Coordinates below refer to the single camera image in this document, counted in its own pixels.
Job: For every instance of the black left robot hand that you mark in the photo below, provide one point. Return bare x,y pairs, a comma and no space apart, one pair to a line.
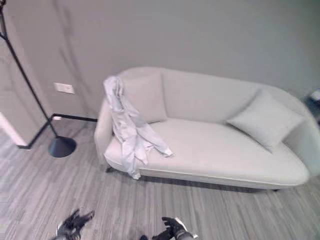
72,222

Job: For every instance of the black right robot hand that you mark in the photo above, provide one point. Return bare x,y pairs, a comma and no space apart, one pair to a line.
170,228

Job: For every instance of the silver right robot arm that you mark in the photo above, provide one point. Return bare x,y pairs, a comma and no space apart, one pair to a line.
186,235

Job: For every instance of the white fabric sofa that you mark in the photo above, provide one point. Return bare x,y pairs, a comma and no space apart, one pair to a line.
207,130

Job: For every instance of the black coat rack stand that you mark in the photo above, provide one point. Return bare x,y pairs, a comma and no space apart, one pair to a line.
37,95

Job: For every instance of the white sofa back cushion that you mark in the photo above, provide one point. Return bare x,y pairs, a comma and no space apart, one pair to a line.
145,97

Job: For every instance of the pale grey garment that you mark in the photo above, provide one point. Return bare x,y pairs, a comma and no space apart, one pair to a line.
130,125

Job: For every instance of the white square cushion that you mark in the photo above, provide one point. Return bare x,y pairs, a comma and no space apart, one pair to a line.
265,120

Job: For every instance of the white wall socket plate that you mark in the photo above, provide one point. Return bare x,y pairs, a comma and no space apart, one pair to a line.
64,88

